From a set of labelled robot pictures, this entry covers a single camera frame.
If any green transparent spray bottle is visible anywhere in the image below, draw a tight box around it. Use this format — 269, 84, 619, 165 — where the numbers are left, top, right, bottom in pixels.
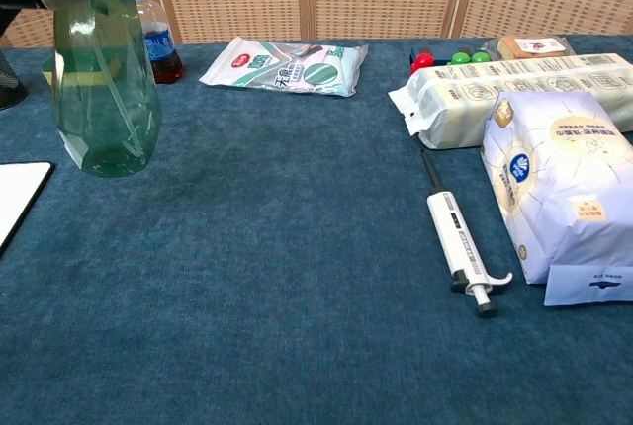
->
51, 0, 163, 179

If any cola bottle with blue cap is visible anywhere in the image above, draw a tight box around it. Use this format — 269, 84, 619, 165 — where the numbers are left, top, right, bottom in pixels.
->
131, 0, 185, 85

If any green and yellow sponge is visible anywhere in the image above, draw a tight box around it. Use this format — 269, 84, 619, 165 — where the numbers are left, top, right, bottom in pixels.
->
42, 51, 124, 87

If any black mesh pen holder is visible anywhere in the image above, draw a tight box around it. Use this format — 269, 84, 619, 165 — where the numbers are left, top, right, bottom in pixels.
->
0, 46, 30, 111

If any cleaning cloth plastic package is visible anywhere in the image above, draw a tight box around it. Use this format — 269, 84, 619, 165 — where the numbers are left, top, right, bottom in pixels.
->
198, 37, 369, 99

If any white board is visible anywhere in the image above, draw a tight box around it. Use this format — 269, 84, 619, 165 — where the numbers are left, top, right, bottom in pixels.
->
0, 161, 54, 259

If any dark blue rectangular box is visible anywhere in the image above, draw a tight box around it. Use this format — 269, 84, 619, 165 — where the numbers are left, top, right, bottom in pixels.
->
408, 45, 454, 75

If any red toy block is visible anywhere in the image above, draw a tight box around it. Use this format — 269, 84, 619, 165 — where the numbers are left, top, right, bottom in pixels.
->
411, 51, 436, 73

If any green toy block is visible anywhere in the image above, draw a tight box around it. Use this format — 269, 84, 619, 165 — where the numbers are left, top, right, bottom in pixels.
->
450, 50, 491, 66

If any long cream printed package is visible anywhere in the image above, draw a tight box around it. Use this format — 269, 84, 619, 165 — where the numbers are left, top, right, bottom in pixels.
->
388, 52, 633, 150

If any white pipette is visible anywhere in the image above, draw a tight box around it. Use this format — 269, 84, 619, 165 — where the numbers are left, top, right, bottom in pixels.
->
419, 148, 514, 318

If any biscuit pack in clear wrapper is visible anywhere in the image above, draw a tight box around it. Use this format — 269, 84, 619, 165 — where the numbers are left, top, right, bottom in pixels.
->
482, 35, 578, 61

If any lilac tissue pack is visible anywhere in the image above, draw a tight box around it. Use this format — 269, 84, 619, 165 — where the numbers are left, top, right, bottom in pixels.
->
480, 90, 633, 307

